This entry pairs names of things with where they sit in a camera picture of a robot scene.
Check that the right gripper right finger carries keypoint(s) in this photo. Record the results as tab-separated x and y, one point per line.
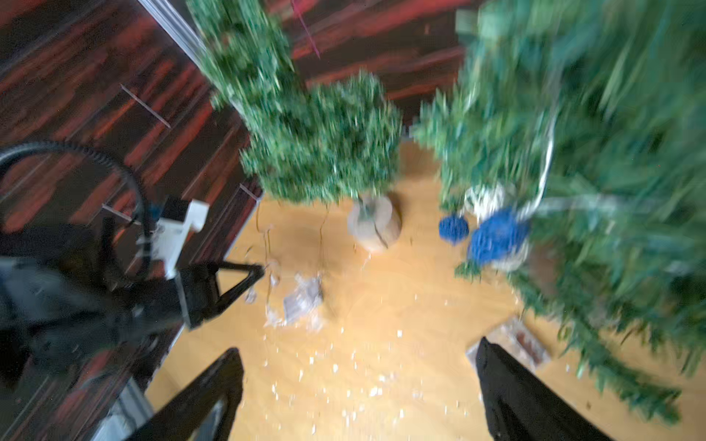
518	406

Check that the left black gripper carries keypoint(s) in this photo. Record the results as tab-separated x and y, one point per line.
62	301

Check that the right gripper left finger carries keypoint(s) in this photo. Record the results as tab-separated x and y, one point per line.
205	409

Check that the small christmas tree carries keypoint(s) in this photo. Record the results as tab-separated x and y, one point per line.
321	143

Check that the decorated christmas tree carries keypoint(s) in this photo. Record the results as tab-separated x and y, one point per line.
571	155

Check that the left clear battery box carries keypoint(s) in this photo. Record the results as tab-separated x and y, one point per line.
300	308

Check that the clear battery box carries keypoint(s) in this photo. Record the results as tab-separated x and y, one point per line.
518	340
300	308

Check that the right clear battery box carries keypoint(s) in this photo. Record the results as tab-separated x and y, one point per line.
518	340

